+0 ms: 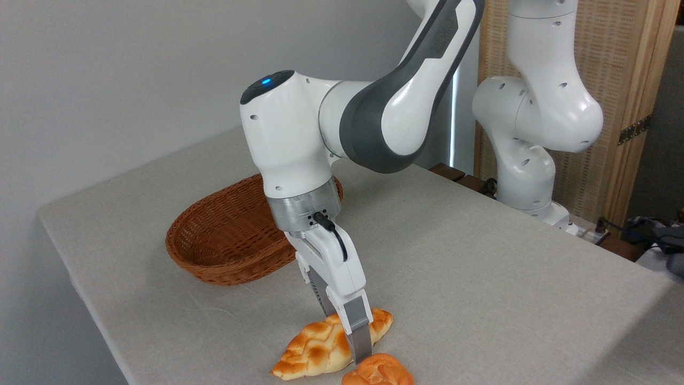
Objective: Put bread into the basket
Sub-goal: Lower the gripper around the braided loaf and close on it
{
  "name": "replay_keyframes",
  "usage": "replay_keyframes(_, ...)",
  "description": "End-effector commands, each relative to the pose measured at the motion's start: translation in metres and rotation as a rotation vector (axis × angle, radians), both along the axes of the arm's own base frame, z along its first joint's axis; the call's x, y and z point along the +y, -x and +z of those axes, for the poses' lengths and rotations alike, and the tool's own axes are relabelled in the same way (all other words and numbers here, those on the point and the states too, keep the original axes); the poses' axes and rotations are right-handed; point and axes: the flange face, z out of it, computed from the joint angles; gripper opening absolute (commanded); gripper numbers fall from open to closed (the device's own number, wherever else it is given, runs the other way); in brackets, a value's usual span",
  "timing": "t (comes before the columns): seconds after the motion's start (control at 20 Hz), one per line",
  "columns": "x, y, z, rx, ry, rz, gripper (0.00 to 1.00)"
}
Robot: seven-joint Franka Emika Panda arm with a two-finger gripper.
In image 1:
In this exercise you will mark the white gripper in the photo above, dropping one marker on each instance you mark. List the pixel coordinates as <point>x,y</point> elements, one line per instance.
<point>334,262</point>

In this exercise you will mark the long braided bread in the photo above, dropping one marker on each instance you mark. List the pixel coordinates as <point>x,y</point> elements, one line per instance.
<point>315,347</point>

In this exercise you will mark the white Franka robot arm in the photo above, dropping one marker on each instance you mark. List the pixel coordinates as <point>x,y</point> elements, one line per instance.
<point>288,139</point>

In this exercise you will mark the round knotted bread roll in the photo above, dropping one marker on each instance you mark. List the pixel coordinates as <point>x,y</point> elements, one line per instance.
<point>378,371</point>

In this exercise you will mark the brown oval wicker basket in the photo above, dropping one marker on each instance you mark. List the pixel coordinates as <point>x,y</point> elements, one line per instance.
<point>224,240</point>

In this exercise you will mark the dark wooden base block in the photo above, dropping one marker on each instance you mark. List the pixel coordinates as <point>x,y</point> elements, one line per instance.
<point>459,179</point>
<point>620,248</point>

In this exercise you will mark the black power plug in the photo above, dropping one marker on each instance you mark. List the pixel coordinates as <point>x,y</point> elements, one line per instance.
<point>601,227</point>

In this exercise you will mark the dark metal screen hinge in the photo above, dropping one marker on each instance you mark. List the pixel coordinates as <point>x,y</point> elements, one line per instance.
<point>635,130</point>

